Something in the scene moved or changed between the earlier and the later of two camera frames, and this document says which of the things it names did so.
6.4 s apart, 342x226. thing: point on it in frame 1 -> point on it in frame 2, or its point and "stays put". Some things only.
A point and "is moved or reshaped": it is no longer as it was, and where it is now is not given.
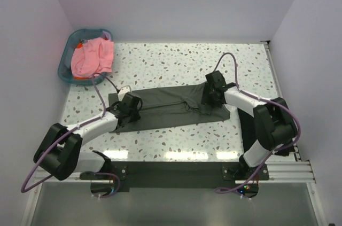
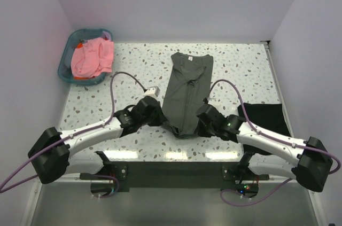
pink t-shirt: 95,56 stays put
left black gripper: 135,116 -> 161,117
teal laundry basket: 64,70 stays put
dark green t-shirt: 171,106 is moved or reshaped
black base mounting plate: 178,174 stays put
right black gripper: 205,99 -> 199,131
